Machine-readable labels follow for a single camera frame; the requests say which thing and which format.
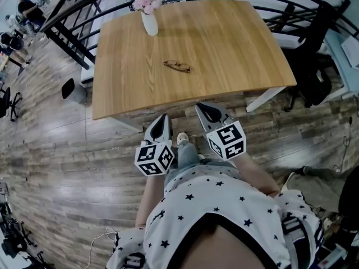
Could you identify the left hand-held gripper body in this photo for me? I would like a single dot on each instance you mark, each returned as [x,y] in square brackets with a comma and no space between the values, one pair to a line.
[154,158]

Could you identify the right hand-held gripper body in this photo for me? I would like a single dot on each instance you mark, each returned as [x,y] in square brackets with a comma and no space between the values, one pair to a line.
[227,141]

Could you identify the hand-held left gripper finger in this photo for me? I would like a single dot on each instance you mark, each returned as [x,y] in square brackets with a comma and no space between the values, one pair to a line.
[147,137]
[169,134]

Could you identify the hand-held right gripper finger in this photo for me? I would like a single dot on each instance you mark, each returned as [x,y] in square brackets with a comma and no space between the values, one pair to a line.
[204,123]
[225,115]

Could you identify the brown-framed eyeglasses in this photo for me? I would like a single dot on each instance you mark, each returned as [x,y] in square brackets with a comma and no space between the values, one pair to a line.
[183,67]

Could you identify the person's right forearm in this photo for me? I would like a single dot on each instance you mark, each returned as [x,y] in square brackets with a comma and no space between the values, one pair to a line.
[255,175]

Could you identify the person's left forearm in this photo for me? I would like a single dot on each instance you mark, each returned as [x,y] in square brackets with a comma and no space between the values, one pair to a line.
[150,200]

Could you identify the white shoe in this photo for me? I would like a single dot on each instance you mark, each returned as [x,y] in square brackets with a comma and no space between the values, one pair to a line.
[183,137]

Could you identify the white table leg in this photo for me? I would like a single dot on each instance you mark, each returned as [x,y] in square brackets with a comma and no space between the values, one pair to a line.
[129,123]
[263,99]

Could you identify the grey denim shorts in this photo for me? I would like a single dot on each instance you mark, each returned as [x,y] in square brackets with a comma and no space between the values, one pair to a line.
[186,155]

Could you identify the white star-print shirt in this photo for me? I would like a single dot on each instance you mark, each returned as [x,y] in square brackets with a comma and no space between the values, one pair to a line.
[207,206]

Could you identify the grey bin with black lid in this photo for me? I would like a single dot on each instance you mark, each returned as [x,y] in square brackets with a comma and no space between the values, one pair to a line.
[68,88]

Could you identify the black chair with dark clothes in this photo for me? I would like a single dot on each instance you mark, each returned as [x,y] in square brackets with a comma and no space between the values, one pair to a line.
[317,88]

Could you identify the white ceramic vase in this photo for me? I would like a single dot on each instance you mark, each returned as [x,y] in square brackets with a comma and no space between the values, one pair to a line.
[150,25]

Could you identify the black metal railing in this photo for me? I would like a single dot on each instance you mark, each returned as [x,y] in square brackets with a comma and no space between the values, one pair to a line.
[70,50]

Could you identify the light blue desk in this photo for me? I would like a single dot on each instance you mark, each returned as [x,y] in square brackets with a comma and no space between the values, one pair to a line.
[336,57]

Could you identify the pink flower bouquet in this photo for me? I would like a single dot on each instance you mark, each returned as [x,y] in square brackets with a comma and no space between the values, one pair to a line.
[146,1]

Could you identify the white box appliance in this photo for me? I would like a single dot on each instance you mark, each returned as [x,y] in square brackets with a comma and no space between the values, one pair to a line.
[352,50]

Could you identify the black office chair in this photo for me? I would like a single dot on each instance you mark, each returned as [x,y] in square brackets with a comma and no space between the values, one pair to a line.
[5,102]

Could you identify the black tripod equipment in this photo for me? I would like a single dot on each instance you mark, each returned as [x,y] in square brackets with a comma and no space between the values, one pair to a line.
[11,245]

